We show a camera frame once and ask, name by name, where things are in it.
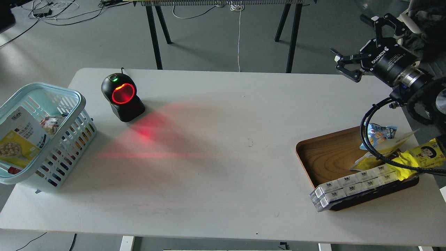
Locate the black trestle table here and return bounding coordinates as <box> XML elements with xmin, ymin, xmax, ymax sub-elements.
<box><xmin>132</xmin><ymin>0</ymin><xmax>308</xmax><ymax>73</ymax></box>

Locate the white hanging cord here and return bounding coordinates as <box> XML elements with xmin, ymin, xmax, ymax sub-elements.
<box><xmin>230</xmin><ymin>0</ymin><xmax>245</xmax><ymax>73</ymax></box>

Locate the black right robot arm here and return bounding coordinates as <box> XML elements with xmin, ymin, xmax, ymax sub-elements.
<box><xmin>331</xmin><ymin>13</ymin><xmax>445</xmax><ymax>176</ymax></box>

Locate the blue snack packet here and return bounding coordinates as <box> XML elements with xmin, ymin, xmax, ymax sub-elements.
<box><xmin>360</xmin><ymin>123</ymin><xmax>397</xmax><ymax>150</ymax></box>

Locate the light blue plastic basket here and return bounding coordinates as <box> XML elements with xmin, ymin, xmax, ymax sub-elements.
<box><xmin>1</xmin><ymin>83</ymin><xmax>97</xmax><ymax>193</ymax></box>

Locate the yellow cartoon snack bag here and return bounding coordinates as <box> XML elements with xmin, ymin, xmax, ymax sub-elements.
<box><xmin>393</xmin><ymin>138</ymin><xmax>446</xmax><ymax>169</ymax></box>

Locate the wooden tray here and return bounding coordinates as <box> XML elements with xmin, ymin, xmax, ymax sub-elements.
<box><xmin>295</xmin><ymin>127</ymin><xmax>420</xmax><ymax>211</ymax></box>

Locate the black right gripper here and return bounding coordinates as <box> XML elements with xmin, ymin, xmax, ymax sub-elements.
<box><xmin>330</xmin><ymin>13</ymin><xmax>420</xmax><ymax>88</ymax></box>

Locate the yellow chickpea snack pouch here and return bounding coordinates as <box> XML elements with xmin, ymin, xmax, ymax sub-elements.
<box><xmin>0</xmin><ymin>106</ymin><xmax>51</xmax><ymax>170</ymax></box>

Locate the white snack box stack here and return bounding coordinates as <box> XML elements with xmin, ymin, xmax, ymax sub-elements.
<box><xmin>309</xmin><ymin>164</ymin><xmax>400</xmax><ymax>212</ymax></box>

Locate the yellow white snack pouch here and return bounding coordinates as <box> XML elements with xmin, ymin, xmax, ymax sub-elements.
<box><xmin>350</xmin><ymin>130</ymin><xmax>417</xmax><ymax>171</ymax></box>

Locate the floor cables and adapter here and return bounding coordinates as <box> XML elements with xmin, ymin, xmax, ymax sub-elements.
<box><xmin>0</xmin><ymin>0</ymin><xmax>133</xmax><ymax>49</ymax></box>

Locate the snack packet in basket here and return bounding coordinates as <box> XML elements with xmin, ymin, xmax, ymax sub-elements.
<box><xmin>39</xmin><ymin>116</ymin><xmax>65</xmax><ymax>137</ymax></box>

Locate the black barcode scanner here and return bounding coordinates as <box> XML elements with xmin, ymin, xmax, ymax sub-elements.
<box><xmin>101</xmin><ymin>67</ymin><xmax>145</xmax><ymax>122</ymax></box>

